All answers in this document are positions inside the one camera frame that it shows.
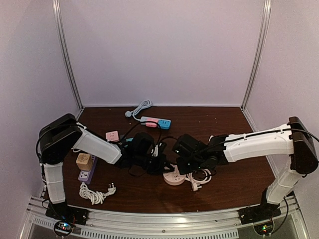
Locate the white coiled socket cable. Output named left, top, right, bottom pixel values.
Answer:
left=186, top=168, right=212, bottom=192

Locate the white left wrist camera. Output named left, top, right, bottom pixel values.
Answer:
left=151, top=144, right=160, bottom=157

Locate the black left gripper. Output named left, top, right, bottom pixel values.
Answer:
left=134, top=154, right=172, bottom=177

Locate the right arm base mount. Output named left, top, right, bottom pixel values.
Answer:
left=238, top=203, right=281, bottom=237

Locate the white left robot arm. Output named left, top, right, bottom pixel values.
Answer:
left=35, top=114, right=165, bottom=221

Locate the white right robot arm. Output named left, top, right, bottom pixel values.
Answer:
left=172, top=117, right=319, bottom=220

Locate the white bundled strip cable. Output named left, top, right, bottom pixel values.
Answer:
left=79, top=182, right=117, bottom=205

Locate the pink cube socket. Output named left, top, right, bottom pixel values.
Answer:
left=105, top=130, right=120, bottom=142

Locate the light blue strip cable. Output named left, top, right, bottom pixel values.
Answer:
left=125, top=100, right=153, bottom=122

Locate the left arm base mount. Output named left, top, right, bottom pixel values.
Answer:
left=45, top=201, right=89, bottom=238

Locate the round pink power socket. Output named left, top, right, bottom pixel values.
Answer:
left=163, top=165, right=186, bottom=186

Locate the aluminium front rail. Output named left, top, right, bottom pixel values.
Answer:
left=17, top=196, right=310, bottom=239

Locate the beige cube socket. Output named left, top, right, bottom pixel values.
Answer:
left=76, top=153, right=93, bottom=171

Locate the purple power strip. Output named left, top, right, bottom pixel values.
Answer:
left=78, top=155, right=97, bottom=185

